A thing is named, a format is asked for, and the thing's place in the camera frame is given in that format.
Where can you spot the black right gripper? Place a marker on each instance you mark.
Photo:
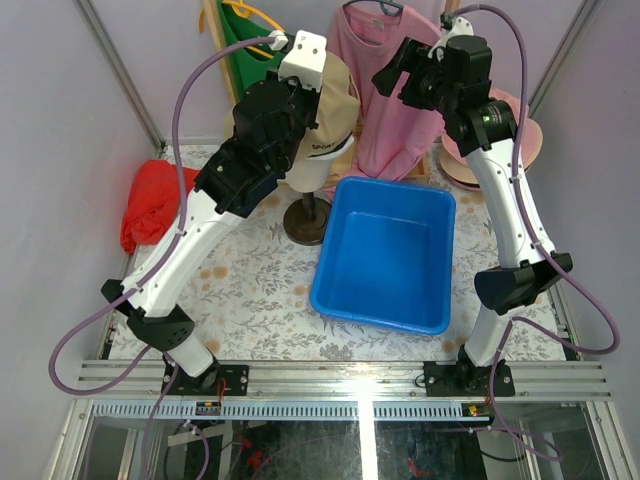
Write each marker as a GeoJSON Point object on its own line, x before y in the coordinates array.
{"type": "Point", "coordinates": [386, 79]}

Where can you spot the grey clothes hanger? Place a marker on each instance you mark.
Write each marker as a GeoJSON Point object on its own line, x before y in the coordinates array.
{"type": "Point", "coordinates": [375, 10]}

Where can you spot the black bucket hat beige brim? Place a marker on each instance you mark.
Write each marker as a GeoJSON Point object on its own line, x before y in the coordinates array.
{"type": "Point", "coordinates": [463, 178]}

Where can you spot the white baseball cap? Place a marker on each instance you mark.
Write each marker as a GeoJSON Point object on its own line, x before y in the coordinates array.
{"type": "Point", "coordinates": [344, 147]}

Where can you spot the beige mannequin head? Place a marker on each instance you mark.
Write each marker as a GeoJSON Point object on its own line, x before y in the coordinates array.
{"type": "Point", "coordinates": [309, 174]}

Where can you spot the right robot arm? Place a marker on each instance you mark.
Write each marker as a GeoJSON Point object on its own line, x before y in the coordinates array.
{"type": "Point", "coordinates": [453, 80]}

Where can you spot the khaki baseball cap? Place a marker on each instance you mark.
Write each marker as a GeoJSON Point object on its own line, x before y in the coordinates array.
{"type": "Point", "coordinates": [335, 105]}

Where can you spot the wooden clothes rack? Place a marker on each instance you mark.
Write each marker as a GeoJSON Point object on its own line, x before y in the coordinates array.
{"type": "Point", "coordinates": [211, 18]}

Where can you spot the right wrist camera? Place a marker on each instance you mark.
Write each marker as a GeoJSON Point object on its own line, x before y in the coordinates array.
{"type": "Point", "coordinates": [451, 25]}

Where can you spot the blue plastic bin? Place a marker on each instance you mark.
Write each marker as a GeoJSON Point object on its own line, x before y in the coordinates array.
{"type": "Point", "coordinates": [387, 256]}

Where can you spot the pink t-shirt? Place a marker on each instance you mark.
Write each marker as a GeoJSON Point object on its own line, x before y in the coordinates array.
{"type": "Point", "coordinates": [394, 137]}

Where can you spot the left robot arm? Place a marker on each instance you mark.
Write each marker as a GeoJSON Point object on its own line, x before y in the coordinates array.
{"type": "Point", "coordinates": [224, 194]}

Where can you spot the red cloth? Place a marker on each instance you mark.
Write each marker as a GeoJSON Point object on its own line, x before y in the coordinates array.
{"type": "Point", "coordinates": [152, 205]}

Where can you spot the green tank top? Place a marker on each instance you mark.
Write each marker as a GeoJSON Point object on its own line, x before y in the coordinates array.
{"type": "Point", "coordinates": [250, 64]}

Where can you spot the aluminium frame rail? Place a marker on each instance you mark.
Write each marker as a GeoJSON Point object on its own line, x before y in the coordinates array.
{"type": "Point", "coordinates": [389, 390]}

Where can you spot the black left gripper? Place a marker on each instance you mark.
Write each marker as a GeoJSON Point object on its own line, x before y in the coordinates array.
{"type": "Point", "coordinates": [307, 105]}

